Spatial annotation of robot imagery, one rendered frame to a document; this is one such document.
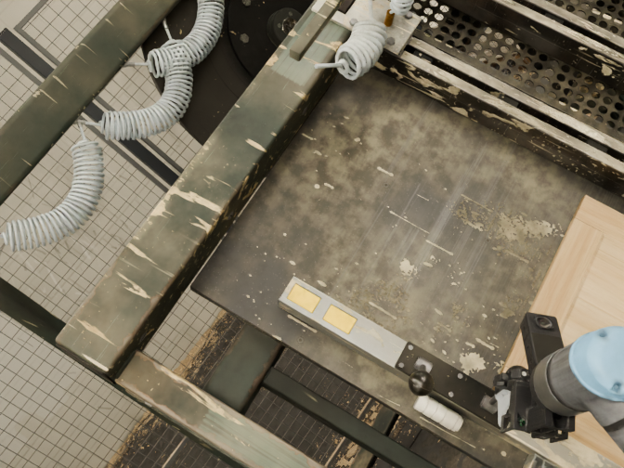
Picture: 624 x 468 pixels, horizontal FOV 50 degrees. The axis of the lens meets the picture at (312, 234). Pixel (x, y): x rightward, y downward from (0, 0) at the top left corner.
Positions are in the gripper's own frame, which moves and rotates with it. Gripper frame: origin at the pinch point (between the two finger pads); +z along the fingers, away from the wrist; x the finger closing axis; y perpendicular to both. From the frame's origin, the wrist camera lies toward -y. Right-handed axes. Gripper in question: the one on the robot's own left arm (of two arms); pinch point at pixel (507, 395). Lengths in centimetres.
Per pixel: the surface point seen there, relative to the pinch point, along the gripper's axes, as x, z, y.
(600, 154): 16, 6, -49
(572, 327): 14.4, 11.5, -16.6
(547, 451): 10.0, 9.2, 5.6
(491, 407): 0.0, 7.2, 0.7
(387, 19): -27, 1, -66
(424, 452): 36, 218, -16
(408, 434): 30, 231, -25
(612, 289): 21.5, 11.5, -25.1
